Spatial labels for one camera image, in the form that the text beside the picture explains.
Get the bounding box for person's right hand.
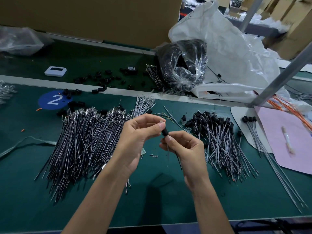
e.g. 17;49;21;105
158;130;209;190

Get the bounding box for person's left hand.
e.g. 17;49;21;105
112;113;167;176

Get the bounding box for pile of wires with black caps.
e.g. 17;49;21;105
183;110;259;183

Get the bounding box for pile of grey wires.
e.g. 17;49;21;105
34;96;157;203

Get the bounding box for black plastic caps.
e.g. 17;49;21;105
56;67;154;117

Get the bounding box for small bundle of capped wires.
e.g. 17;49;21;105
241;115;309;214

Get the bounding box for person's left forearm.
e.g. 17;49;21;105
61;163;135;234

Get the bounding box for clear bag with black contents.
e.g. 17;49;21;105
157;39;208;93

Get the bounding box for blue round number sticker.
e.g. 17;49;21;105
38;90;71;111

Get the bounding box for pink paper sheet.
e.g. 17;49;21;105
254;106;312;175

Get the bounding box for small white timer device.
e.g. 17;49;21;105
44;66;67;77

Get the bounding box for large white plastic sack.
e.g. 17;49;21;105
168;0;312;104

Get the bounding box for clear plastic strip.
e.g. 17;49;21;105
0;136;57;159

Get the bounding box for brown cardboard panel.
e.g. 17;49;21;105
0;0;183;49

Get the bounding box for crumpled clear plastic bag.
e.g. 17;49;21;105
0;26;52;57

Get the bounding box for stack of cardboard boxes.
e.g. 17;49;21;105
263;0;312;59

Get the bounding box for bundle of orange wires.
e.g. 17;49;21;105
267;94;312;132

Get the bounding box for grey metal frame post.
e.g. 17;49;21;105
251;44;312;108
239;0;266;33

